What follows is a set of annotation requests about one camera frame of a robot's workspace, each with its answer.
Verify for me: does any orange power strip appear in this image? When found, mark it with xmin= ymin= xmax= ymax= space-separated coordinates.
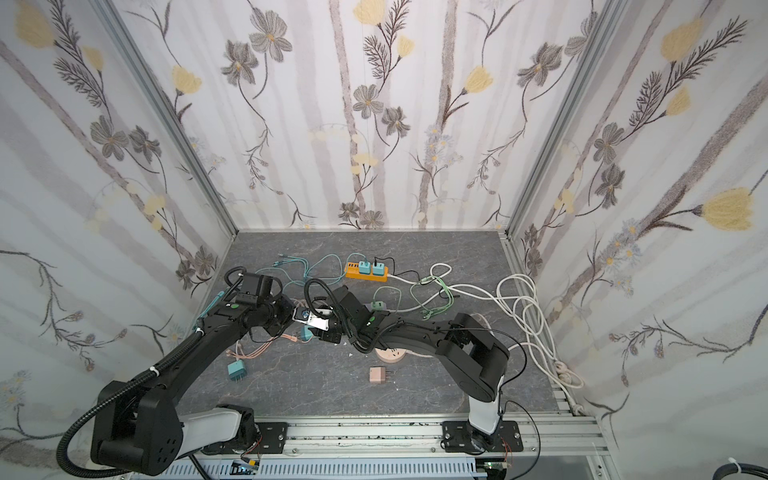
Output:
xmin=344 ymin=261 xmax=389 ymax=282

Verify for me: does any pink charging cable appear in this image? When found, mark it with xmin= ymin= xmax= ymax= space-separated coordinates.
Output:
xmin=225 ymin=332 xmax=300 ymax=361

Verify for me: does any pink round power strip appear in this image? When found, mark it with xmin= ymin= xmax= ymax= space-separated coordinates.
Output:
xmin=374 ymin=349 xmax=407 ymax=364

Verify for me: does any pink charger plug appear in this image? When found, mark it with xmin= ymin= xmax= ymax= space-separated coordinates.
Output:
xmin=369 ymin=366 xmax=391 ymax=385

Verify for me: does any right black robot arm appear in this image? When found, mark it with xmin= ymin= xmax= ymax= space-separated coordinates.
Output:
xmin=294 ymin=279 xmax=510 ymax=438

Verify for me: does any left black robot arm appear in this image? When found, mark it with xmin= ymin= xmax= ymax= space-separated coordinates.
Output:
xmin=56 ymin=267 xmax=295 ymax=478

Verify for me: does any teal charger beside pink plug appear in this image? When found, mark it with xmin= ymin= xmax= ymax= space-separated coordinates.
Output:
xmin=300 ymin=326 xmax=314 ymax=342

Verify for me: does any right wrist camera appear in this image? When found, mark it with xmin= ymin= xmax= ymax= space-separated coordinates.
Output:
xmin=293 ymin=307 xmax=329 ymax=331

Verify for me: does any teal multi-head charging cable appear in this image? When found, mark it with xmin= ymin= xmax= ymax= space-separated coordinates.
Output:
xmin=191 ymin=254 xmax=361 ymax=331

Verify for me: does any teal charger near rail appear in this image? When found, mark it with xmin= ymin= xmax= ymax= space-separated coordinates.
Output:
xmin=227 ymin=359 xmax=247 ymax=381

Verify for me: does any black charging cable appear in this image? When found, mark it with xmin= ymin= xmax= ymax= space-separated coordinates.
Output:
xmin=371 ymin=255 xmax=421 ymax=283

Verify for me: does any light green charging cable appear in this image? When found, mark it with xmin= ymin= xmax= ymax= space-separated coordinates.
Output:
xmin=371 ymin=272 xmax=457 ymax=320

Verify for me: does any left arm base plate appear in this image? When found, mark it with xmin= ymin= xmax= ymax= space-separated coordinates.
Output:
xmin=243 ymin=422 xmax=289 ymax=456

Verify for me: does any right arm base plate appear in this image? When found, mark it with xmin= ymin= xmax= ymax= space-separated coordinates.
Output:
xmin=441 ymin=420 xmax=524 ymax=455

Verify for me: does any white slotted cable duct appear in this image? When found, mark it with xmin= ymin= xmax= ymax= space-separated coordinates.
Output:
xmin=128 ymin=458 xmax=488 ymax=480

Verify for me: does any white power cords bundle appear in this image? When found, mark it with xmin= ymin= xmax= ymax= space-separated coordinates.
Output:
xmin=386 ymin=262 xmax=586 ymax=415

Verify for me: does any aluminium mounting rail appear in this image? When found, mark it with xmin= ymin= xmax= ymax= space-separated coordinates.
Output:
xmin=200 ymin=409 xmax=609 ymax=462

